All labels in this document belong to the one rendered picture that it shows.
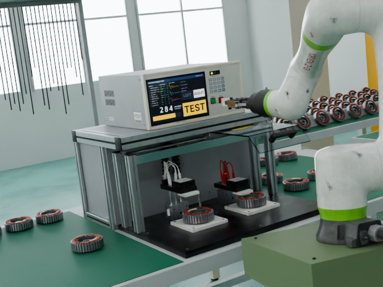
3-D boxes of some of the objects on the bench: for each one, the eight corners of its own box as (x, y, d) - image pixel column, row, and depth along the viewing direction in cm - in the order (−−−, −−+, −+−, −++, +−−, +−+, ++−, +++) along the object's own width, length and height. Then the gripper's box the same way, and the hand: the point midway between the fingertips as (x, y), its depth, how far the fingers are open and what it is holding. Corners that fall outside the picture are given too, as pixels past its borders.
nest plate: (280, 206, 237) (279, 203, 236) (248, 216, 229) (248, 212, 229) (255, 200, 249) (255, 197, 249) (224, 209, 241) (224, 205, 241)
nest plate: (228, 222, 224) (227, 218, 224) (192, 233, 216) (192, 229, 216) (204, 214, 237) (204, 211, 236) (170, 224, 229) (170, 221, 229)
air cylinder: (190, 215, 238) (188, 201, 237) (172, 220, 234) (171, 205, 234) (182, 213, 243) (181, 199, 242) (166, 217, 239) (164, 203, 238)
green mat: (183, 262, 195) (183, 261, 195) (-14, 328, 163) (-14, 327, 163) (69, 211, 274) (69, 210, 274) (-79, 249, 242) (-79, 248, 242)
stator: (272, 203, 237) (271, 193, 236) (249, 210, 231) (248, 200, 231) (253, 199, 246) (253, 189, 246) (231, 205, 241) (229, 196, 240)
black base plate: (332, 210, 231) (331, 204, 231) (186, 258, 198) (184, 251, 198) (252, 192, 271) (252, 187, 270) (119, 230, 237) (118, 224, 237)
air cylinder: (240, 200, 251) (239, 187, 250) (225, 205, 247) (224, 191, 246) (233, 199, 255) (231, 185, 254) (218, 203, 251) (216, 189, 250)
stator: (65, 253, 217) (63, 242, 216) (84, 242, 227) (82, 232, 226) (92, 254, 212) (90, 244, 211) (110, 243, 222) (108, 233, 221)
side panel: (120, 228, 239) (109, 145, 234) (113, 230, 237) (101, 147, 232) (90, 216, 262) (79, 140, 257) (84, 217, 261) (72, 141, 255)
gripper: (249, 117, 213) (209, 114, 233) (278, 110, 220) (237, 109, 240) (247, 94, 212) (207, 94, 232) (276, 89, 219) (235, 89, 239)
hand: (228, 102), depth 233 cm, fingers closed
